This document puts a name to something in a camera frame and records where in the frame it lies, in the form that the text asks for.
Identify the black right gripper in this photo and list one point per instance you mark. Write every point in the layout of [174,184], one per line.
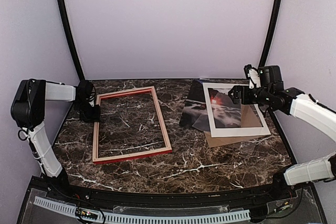
[235,99]

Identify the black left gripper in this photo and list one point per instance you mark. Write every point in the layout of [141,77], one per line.
[95,118]

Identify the clear acrylic sheet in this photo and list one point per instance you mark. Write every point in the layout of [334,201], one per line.
[228,115]

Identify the white photo mat board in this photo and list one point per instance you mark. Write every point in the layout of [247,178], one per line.
[232,132]

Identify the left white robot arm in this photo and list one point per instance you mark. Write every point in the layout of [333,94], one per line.
[28,111]

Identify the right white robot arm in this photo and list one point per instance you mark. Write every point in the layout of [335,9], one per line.
[266,88]

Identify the sunset seascape photo print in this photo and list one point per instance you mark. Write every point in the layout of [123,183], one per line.
[194,108]

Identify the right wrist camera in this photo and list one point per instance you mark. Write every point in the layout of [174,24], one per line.
[253,76]

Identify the brown frame backing board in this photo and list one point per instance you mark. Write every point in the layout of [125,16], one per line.
[249,119]

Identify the black front rail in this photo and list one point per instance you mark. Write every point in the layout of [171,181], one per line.
[254,197]

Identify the white slotted cable duct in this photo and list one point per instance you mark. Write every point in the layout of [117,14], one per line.
[138,215]

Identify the left black corner post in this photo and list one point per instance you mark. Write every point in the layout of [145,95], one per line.
[70,39]

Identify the black corner post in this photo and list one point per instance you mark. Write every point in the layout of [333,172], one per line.
[70,39]
[270,33]

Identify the right black corner post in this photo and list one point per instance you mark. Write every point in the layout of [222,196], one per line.
[270,33]

